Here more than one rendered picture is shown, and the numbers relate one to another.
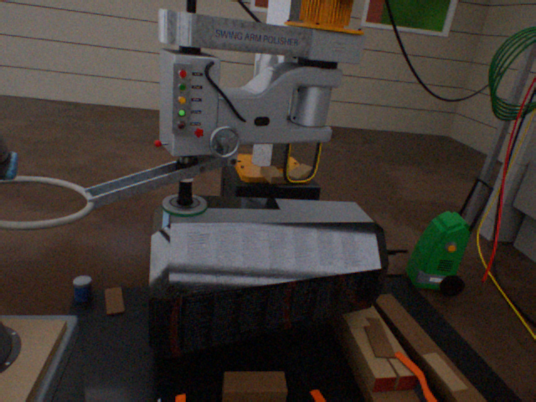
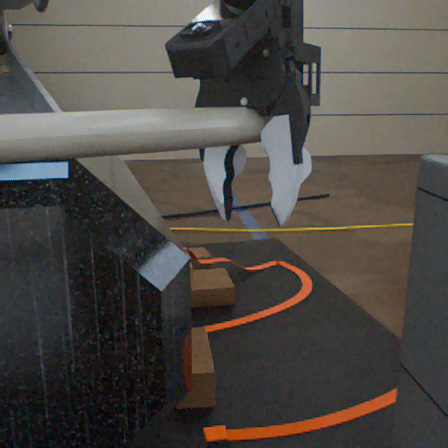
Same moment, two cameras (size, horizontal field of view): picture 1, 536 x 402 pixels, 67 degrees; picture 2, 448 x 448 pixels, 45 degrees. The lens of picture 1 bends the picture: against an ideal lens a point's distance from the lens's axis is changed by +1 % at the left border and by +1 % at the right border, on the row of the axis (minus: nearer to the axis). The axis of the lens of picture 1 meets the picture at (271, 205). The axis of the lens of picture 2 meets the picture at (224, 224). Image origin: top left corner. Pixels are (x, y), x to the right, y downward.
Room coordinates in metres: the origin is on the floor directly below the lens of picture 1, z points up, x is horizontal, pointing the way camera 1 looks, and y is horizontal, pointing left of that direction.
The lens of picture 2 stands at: (1.24, 1.54, 1.00)
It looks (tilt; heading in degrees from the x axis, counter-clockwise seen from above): 16 degrees down; 273
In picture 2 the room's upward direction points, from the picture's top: straight up
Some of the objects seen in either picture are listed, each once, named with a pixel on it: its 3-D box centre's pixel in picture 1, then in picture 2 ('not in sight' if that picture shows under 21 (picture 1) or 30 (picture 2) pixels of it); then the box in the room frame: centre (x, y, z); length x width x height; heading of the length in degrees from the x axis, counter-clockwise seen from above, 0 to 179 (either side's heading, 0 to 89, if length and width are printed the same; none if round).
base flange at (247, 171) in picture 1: (269, 167); not in sight; (2.76, 0.05, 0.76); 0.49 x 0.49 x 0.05; 18
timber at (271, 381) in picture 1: (254, 390); (191, 365); (1.43, -0.03, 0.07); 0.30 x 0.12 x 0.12; 100
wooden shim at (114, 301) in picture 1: (114, 301); not in sight; (2.00, 0.89, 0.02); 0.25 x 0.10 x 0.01; 27
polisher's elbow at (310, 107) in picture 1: (310, 104); not in sight; (2.14, -0.13, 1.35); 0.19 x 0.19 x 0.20
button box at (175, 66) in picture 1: (180, 99); not in sight; (1.66, 0.43, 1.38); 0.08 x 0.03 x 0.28; 122
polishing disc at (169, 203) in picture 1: (184, 203); not in sight; (1.79, 0.43, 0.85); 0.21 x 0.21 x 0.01
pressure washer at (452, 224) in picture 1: (445, 234); not in sight; (2.75, -1.32, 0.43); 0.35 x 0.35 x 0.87; 3
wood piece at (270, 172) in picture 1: (272, 174); not in sight; (2.51, 0.02, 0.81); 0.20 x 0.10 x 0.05; 26
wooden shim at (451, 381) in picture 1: (443, 371); not in sight; (1.70, -1.05, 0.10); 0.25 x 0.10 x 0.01; 21
